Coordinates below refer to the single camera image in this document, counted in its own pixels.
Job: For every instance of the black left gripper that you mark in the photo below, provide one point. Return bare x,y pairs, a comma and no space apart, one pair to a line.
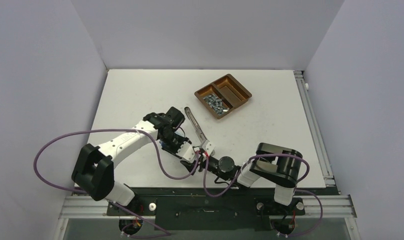
174,151

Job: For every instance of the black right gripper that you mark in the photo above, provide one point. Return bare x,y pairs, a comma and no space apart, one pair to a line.
201,162

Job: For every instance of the silver black stapler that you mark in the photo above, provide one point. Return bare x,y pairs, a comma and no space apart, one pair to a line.
199,132

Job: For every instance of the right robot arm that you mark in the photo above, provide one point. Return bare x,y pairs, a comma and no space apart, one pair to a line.
285,167

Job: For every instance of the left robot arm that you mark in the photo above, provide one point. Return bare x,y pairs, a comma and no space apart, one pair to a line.
94,169

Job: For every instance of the pile of grey staples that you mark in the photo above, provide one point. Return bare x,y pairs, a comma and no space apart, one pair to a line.
216,103

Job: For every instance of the brown plastic divided tray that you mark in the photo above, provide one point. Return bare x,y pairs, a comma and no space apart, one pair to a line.
229,89

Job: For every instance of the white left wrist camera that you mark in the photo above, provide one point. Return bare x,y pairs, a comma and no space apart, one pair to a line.
186,152

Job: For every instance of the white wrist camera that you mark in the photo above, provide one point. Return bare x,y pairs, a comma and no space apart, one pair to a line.
209,147
186,152

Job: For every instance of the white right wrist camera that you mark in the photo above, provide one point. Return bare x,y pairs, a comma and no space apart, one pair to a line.
209,147

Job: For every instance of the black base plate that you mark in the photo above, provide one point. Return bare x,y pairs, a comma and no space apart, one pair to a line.
192,209

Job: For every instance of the aluminium frame rail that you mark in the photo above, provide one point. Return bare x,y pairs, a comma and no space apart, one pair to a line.
279,112

